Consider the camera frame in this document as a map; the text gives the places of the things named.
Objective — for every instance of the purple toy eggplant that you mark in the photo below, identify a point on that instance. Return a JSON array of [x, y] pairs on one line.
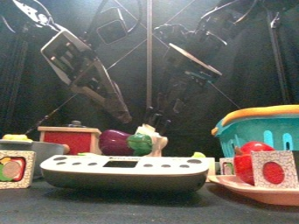
[[115, 143]]

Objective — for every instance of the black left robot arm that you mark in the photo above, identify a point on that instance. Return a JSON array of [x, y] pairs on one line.
[[35, 16]]

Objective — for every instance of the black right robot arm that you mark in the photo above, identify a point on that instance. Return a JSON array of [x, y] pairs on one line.
[[234, 20]]

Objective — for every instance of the white toy piece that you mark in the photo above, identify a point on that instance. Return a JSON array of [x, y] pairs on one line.
[[159, 143]]

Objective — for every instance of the red wooden box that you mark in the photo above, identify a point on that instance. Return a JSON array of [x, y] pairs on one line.
[[73, 141]]

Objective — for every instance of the lime green toy piece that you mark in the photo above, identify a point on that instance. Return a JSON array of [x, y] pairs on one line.
[[199, 155]]

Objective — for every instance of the teal basket with orange rim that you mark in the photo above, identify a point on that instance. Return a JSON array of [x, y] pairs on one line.
[[248, 131]]

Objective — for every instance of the white toy induction stove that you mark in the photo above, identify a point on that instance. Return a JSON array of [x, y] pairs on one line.
[[124, 178]]

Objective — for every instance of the grey toy pot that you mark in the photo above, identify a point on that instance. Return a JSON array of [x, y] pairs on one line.
[[47, 151]]

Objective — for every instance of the yellow toy corn cob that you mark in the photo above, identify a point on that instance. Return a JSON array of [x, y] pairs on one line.
[[15, 137]]

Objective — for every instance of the small white picture block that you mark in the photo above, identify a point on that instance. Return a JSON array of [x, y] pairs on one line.
[[226, 167]]

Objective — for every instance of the red toy apple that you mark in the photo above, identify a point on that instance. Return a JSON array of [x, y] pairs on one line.
[[243, 166]]

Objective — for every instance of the white block with tomato print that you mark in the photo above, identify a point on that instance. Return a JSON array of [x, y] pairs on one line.
[[274, 172]]

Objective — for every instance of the pink toy plate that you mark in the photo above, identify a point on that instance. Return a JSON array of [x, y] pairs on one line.
[[252, 194]]

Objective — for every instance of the metal frame pole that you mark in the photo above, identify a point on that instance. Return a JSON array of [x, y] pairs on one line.
[[148, 58]]

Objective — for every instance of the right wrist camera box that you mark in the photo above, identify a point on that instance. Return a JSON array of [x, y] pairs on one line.
[[171, 33]]

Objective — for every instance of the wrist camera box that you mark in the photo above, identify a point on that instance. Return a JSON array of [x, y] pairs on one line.
[[112, 30], [171, 33]]

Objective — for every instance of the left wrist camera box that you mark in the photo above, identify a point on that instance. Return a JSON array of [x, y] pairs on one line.
[[112, 30]]

